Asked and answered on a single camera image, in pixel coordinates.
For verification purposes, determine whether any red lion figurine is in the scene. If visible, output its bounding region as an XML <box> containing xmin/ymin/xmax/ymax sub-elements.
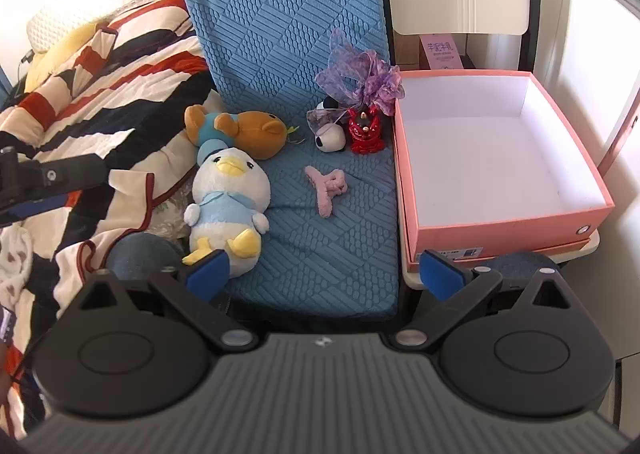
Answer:
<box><xmin>348</xmin><ymin>104</ymin><xmax>385</xmax><ymax>155</ymax></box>

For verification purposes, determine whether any yellow pillow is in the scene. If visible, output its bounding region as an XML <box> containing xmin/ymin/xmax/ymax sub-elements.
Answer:
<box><xmin>24</xmin><ymin>21</ymin><xmax>109</xmax><ymax>90</ymax></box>

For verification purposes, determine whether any brown cardboard box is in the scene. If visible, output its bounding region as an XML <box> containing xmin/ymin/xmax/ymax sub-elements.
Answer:
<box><xmin>392</xmin><ymin>31</ymin><xmax>482</xmax><ymax>71</ymax></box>

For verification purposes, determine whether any floral cloth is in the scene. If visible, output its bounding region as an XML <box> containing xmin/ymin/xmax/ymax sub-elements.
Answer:
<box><xmin>149</xmin><ymin>183</ymin><xmax>197</xmax><ymax>241</ymax></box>

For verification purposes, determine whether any purple organza bow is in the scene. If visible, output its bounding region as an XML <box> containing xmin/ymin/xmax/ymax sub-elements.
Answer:
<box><xmin>315</xmin><ymin>28</ymin><xmax>406</xmax><ymax>117</ymax></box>

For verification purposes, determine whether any pink hair claw clip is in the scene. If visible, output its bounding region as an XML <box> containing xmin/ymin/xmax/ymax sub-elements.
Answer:
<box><xmin>304</xmin><ymin>165</ymin><xmax>351</xmax><ymax>221</ymax></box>

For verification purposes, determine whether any pink cardboard box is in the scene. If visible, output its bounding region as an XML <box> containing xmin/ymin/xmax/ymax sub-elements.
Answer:
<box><xmin>393</xmin><ymin>70</ymin><xmax>615</xmax><ymax>265</ymax></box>

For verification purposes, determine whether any person's left leg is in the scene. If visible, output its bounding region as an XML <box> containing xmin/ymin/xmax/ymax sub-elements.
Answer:
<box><xmin>106</xmin><ymin>232</ymin><xmax>187</xmax><ymax>281</ymax></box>

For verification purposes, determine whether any blue textured sofa cushion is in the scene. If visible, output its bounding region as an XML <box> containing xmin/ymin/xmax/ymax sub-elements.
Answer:
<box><xmin>167</xmin><ymin>0</ymin><xmax>404</xmax><ymax>323</ymax></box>

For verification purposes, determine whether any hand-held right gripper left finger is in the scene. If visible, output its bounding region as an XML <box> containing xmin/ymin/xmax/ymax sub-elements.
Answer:
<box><xmin>79</xmin><ymin>250</ymin><xmax>259</xmax><ymax>353</ymax></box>

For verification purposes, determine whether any white duck plush toy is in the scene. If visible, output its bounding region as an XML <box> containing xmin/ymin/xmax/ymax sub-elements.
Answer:
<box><xmin>181</xmin><ymin>141</ymin><xmax>272</xmax><ymax>279</ymax></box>

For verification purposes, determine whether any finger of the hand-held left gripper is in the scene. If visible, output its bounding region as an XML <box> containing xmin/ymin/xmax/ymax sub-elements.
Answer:
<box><xmin>0</xmin><ymin>193</ymin><xmax>77</xmax><ymax>227</ymax></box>
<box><xmin>20</xmin><ymin>156</ymin><xmax>109</xmax><ymax>203</ymax></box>

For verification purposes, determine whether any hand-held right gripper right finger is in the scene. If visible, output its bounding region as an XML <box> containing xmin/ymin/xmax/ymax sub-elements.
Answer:
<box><xmin>394</xmin><ymin>250</ymin><xmax>572</xmax><ymax>353</ymax></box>

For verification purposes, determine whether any pink paper tag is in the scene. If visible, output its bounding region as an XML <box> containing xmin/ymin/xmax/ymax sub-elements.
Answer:
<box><xmin>419</xmin><ymin>34</ymin><xmax>462</xmax><ymax>71</ymax></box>

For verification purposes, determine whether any brown plush toy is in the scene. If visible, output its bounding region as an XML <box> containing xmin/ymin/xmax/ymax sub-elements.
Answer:
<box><xmin>184</xmin><ymin>105</ymin><xmax>289</xmax><ymax>161</ymax></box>

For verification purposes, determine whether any panda plush toy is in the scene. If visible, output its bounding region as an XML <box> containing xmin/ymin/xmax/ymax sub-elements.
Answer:
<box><xmin>306</xmin><ymin>98</ymin><xmax>349</xmax><ymax>153</ymax></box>

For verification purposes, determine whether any striped blanket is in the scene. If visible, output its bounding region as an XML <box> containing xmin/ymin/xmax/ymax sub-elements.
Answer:
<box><xmin>0</xmin><ymin>0</ymin><xmax>227</xmax><ymax>317</ymax></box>

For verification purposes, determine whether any white patterned cloth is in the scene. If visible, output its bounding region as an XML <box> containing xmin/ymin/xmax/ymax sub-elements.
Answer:
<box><xmin>0</xmin><ymin>226</ymin><xmax>37</xmax><ymax>337</ymax></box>

